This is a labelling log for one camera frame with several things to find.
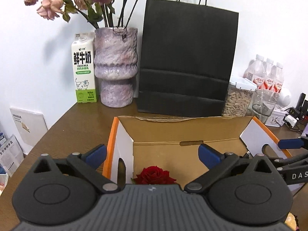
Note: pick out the dried pink rose bouquet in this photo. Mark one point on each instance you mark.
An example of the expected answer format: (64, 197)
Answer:
(94, 11)

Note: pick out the white green milk carton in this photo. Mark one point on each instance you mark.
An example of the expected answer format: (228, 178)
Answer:
(83, 67)

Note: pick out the right pink-label water bottle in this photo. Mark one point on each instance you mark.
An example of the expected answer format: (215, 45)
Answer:
(278, 78)

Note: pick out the red artificial rose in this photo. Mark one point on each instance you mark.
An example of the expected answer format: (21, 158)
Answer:
(154, 175)

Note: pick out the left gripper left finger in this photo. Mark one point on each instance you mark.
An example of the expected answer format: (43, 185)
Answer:
(85, 165)

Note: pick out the clear glass cup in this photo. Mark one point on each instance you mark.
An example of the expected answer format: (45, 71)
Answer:
(263, 104)

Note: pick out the white power adapter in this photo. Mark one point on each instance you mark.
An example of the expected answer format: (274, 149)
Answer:
(290, 120)

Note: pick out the middle pink-label water bottle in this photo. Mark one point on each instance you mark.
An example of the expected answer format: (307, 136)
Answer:
(269, 76)

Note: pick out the stack of papers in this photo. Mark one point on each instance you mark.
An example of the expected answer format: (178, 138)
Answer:
(11, 155)

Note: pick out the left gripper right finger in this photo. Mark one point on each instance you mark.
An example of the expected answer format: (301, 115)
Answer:
(219, 165)

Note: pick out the orange cardboard pumpkin box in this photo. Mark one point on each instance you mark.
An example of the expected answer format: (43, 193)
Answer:
(172, 143)

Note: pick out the white booklet against wall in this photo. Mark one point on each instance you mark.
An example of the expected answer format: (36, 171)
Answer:
(30, 125)

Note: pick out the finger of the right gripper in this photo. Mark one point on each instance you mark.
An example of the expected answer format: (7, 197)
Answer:
(291, 144)

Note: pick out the pink-label water bottle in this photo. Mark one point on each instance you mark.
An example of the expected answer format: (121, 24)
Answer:
(256, 71)
(269, 76)
(278, 78)

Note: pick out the black stand device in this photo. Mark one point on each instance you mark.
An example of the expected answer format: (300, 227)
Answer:
(301, 107)

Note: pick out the white tin box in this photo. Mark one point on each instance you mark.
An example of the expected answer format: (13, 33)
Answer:
(276, 119)

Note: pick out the black paper shopping bag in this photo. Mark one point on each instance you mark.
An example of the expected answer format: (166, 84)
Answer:
(187, 53)

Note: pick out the white round speaker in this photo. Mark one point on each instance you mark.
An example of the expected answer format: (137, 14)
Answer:
(283, 100)

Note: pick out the purple ceramic vase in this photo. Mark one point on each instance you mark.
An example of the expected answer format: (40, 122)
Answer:
(115, 62)

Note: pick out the clear jar of seeds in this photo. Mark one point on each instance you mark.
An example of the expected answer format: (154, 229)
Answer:
(239, 95)

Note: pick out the left pink-label water bottle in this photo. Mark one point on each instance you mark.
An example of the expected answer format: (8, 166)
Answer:
(256, 71)

